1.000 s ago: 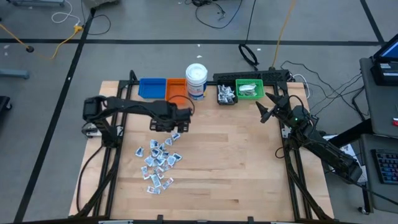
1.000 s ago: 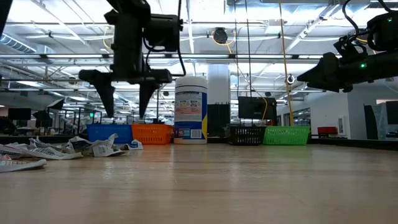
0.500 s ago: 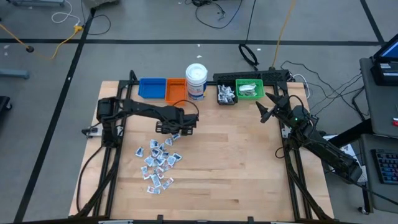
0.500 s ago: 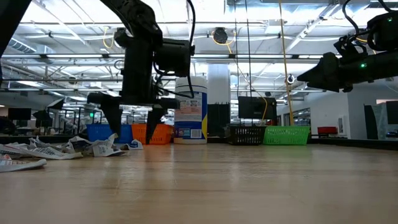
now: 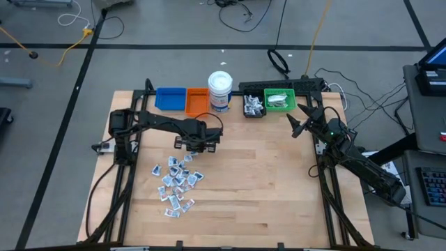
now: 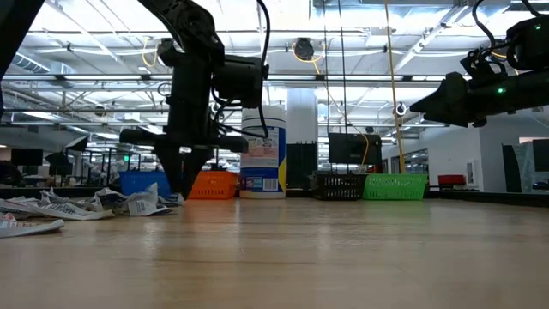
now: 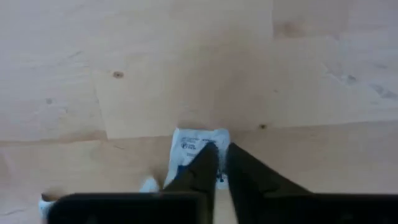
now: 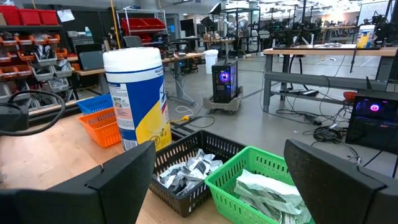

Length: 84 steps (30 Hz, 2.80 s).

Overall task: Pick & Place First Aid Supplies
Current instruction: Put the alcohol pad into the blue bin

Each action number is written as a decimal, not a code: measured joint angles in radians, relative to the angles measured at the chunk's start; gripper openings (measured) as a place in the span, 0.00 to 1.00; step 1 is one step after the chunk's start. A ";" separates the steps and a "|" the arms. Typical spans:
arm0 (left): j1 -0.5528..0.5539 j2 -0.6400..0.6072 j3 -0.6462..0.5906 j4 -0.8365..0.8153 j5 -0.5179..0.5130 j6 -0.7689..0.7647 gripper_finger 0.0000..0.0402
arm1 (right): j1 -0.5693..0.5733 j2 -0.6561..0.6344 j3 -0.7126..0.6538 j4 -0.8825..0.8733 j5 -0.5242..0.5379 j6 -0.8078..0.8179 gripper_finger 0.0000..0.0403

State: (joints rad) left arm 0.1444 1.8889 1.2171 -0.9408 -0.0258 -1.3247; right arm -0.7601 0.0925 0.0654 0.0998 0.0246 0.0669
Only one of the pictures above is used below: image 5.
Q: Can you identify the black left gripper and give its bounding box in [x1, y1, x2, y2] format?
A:
[173, 135, 217, 154]

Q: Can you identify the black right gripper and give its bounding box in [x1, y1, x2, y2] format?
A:
[286, 103, 329, 139]

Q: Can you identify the white disinfecting wipes canister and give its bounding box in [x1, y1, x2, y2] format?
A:
[208, 70, 233, 113]

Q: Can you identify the green plastic basket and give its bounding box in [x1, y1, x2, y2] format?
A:
[263, 88, 298, 113]

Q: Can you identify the black perforated tray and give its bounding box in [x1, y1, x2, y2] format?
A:
[238, 77, 325, 93]

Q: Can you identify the orange plastic basket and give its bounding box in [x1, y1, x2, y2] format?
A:
[185, 86, 210, 118]

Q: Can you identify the black plastic basket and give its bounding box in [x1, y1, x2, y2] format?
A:
[243, 89, 268, 119]

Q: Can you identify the blue plastic basket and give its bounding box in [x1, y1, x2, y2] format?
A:
[155, 86, 188, 112]

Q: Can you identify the black desk bar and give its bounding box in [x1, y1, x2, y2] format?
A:
[367, 132, 419, 167]

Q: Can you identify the grey desk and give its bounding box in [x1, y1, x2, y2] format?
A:
[403, 149, 446, 241]
[403, 63, 446, 155]

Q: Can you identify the black laptop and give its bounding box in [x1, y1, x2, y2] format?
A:
[415, 46, 446, 98]

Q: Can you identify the black keyboard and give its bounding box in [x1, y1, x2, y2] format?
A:
[415, 166, 446, 208]

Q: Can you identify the grey cart leg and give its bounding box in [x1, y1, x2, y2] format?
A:
[0, 77, 34, 89]

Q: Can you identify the black caster base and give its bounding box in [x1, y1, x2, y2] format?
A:
[0, 107, 15, 127]

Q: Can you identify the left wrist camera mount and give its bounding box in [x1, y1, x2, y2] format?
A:
[204, 127, 224, 144]

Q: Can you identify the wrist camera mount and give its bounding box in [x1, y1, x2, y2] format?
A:
[204, 127, 224, 144]
[326, 117, 350, 139]

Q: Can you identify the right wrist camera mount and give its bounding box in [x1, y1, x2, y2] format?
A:
[326, 117, 350, 139]

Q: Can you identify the black hanging cable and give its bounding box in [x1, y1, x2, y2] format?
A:
[266, 0, 291, 79]

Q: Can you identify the yellow hanging cable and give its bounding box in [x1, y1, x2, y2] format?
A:
[305, 0, 332, 77]

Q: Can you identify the black floor cable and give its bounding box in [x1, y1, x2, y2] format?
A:
[208, 0, 273, 33]

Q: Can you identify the yellow extension cord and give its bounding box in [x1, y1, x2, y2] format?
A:
[0, 26, 95, 68]

